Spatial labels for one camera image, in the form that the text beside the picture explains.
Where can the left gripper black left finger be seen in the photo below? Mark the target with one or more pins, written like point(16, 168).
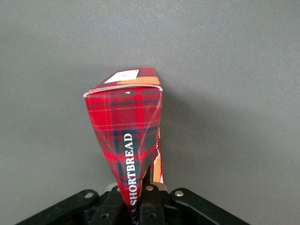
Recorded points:
point(110, 206)

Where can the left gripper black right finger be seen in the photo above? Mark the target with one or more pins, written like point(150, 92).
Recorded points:
point(151, 204)

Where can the red tartan cookie box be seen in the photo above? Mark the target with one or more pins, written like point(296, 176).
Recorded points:
point(126, 131)

